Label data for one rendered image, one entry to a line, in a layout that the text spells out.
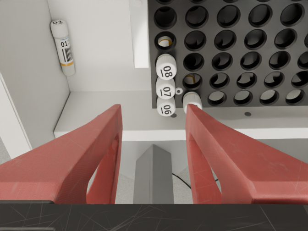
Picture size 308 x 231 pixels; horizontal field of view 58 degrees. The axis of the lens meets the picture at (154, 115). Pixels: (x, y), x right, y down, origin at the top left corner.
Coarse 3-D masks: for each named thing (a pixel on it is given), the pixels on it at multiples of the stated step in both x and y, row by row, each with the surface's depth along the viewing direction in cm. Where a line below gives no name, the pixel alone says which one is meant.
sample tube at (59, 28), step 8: (56, 24) 22; (64, 24) 22; (56, 32) 22; (64, 32) 22; (56, 40) 22; (64, 40) 22; (64, 48) 23; (64, 56) 23; (64, 64) 24; (72, 64) 24; (64, 72) 24; (72, 72) 24
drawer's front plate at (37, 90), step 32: (0, 0) 15; (32, 0) 19; (0, 32) 15; (32, 32) 19; (0, 64) 15; (32, 64) 19; (0, 96) 16; (32, 96) 19; (64, 96) 25; (0, 128) 17; (32, 128) 19
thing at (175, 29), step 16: (160, 0) 16; (176, 0) 15; (176, 16) 16; (160, 32) 16; (176, 32) 16; (160, 48) 17; (176, 48) 17; (176, 64) 18; (176, 80) 18; (176, 96) 19
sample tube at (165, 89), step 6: (156, 84) 18; (162, 84) 17; (168, 84) 17; (174, 84) 18; (156, 90) 18; (162, 90) 18; (168, 90) 18; (174, 90) 18; (162, 96) 18; (168, 96) 18
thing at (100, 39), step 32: (64, 0) 21; (96, 0) 21; (128, 0) 21; (96, 32) 23; (128, 32) 23; (96, 64) 25; (128, 64) 25; (96, 96) 26; (128, 96) 26; (288, 96) 25; (64, 128) 22; (128, 128) 22; (160, 128) 22; (256, 128) 22; (288, 128) 22
